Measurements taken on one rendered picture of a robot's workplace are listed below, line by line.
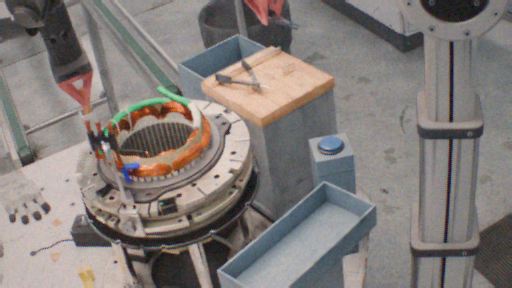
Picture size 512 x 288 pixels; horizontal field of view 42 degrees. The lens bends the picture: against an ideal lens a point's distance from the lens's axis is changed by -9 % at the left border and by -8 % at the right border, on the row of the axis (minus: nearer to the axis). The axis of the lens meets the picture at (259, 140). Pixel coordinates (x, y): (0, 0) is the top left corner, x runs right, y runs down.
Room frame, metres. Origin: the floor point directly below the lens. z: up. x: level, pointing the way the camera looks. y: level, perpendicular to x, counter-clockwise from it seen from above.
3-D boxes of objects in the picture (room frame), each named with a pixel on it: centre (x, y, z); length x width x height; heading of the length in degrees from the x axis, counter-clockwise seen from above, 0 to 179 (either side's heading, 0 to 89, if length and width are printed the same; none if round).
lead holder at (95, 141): (0.90, 0.24, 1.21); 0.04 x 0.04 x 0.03; 24
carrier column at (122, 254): (0.97, 0.30, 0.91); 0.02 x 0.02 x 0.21
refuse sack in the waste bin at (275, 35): (2.65, -0.02, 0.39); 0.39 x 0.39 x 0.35
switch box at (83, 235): (1.16, 0.40, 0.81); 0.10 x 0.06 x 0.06; 79
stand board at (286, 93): (1.23, -0.03, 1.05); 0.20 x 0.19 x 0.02; 33
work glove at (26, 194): (1.35, 0.62, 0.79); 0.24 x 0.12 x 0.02; 22
